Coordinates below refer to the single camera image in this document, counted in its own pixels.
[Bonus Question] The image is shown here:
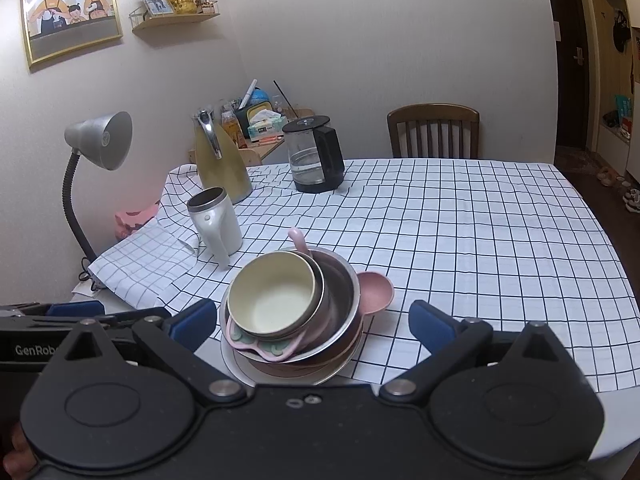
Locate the tissue box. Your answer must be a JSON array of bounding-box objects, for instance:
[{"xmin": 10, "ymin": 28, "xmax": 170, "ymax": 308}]
[{"xmin": 247, "ymin": 110, "xmax": 283, "ymax": 141}]

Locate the cream bowl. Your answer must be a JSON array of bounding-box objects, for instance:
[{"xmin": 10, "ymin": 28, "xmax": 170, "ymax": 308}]
[{"xmin": 227, "ymin": 251, "xmax": 325, "ymax": 341}]

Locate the pink bear-shaped plate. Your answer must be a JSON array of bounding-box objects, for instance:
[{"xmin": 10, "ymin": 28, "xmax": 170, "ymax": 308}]
[{"xmin": 250, "ymin": 271, "xmax": 395, "ymax": 378}]

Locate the blue and yellow container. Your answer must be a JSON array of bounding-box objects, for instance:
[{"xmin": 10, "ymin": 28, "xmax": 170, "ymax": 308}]
[{"xmin": 248, "ymin": 87, "xmax": 275, "ymax": 111}]

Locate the dark wooden door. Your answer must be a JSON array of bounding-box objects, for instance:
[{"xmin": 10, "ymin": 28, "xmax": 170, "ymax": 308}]
[{"xmin": 541, "ymin": 0, "xmax": 593, "ymax": 151}]

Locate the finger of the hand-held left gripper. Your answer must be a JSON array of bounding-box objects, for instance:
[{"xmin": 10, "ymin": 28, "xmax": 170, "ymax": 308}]
[
  {"xmin": 0, "ymin": 301, "xmax": 105, "ymax": 318},
  {"xmin": 102, "ymin": 307, "xmax": 172, "ymax": 331}
]

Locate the yellow-green thermos carafe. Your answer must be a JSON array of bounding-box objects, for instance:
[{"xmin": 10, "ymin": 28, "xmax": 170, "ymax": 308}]
[{"xmin": 191, "ymin": 107, "xmax": 253, "ymax": 204}]

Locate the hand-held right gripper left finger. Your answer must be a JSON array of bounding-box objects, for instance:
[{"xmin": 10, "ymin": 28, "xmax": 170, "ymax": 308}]
[{"xmin": 60, "ymin": 298, "xmax": 249, "ymax": 404}]

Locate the person's left hand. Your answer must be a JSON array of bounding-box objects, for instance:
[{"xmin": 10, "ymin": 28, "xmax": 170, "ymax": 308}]
[{"xmin": 10, "ymin": 422, "xmax": 38, "ymax": 468}]

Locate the wall poster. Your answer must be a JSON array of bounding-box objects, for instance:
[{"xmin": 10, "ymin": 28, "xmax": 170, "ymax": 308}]
[{"xmin": 19, "ymin": 0, "xmax": 124, "ymax": 70}]

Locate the wooden chair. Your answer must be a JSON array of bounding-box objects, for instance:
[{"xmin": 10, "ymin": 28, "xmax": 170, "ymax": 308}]
[{"xmin": 386, "ymin": 104, "xmax": 481, "ymax": 160}]

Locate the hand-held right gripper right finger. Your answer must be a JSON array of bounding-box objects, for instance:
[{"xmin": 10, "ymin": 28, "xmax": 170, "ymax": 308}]
[{"xmin": 380, "ymin": 300, "xmax": 573, "ymax": 402}]

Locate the white mug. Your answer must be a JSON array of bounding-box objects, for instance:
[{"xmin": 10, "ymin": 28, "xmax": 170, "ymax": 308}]
[{"xmin": 187, "ymin": 186, "xmax": 244, "ymax": 267}]

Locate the wooden wall shelf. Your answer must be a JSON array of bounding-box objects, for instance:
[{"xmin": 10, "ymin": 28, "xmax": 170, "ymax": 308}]
[{"xmin": 129, "ymin": 0, "xmax": 221, "ymax": 37}]

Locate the black hanging bag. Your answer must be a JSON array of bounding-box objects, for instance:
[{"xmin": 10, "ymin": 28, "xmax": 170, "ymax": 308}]
[{"xmin": 612, "ymin": 9, "xmax": 632, "ymax": 54}]

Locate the checked tablecloth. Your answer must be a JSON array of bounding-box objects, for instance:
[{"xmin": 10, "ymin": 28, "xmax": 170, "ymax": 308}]
[{"xmin": 87, "ymin": 158, "xmax": 640, "ymax": 396}]

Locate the wooden side cabinet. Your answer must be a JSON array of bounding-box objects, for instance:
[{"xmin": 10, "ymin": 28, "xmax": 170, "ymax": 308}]
[{"xmin": 235, "ymin": 106, "xmax": 317, "ymax": 167}]

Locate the pink box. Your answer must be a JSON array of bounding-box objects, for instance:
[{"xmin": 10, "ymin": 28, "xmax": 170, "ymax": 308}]
[{"xmin": 114, "ymin": 200, "xmax": 162, "ymax": 241}]

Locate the thin black stick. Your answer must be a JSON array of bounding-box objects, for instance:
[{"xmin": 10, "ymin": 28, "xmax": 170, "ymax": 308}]
[{"xmin": 272, "ymin": 80, "xmax": 296, "ymax": 120}]

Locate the grey desk lamp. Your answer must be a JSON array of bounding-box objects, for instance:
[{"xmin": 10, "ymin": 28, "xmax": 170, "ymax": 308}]
[{"xmin": 62, "ymin": 111, "xmax": 134, "ymax": 281}]

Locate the photo frame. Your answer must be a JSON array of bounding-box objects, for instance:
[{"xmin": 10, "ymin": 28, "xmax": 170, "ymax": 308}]
[{"xmin": 136, "ymin": 0, "xmax": 176, "ymax": 17}]

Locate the pink steel-lined bowl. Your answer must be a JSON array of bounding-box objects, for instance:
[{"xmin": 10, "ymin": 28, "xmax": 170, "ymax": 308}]
[{"xmin": 225, "ymin": 228, "xmax": 333, "ymax": 363}]

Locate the large white plate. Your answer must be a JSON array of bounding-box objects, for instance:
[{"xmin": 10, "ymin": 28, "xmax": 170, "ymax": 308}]
[{"xmin": 220, "ymin": 330, "xmax": 363, "ymax": 387}]

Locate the stainless steel bowl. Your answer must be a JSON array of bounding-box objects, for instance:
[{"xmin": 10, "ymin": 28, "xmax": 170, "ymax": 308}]
[{"xmin": 219, "ymin": 249, "xmax": 363, "ymax": 361}]

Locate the clear drink bottle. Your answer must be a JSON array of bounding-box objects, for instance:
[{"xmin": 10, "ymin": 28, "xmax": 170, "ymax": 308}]
[{"xmin": 221, "ymin": 110, "xmax": 243, "ymax": 148}]

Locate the glass electric kettle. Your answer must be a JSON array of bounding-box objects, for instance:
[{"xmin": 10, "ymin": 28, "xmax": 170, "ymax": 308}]
[{"xmin": 281, "ymin": 115, "xmax": 346, "ymax": 194}]

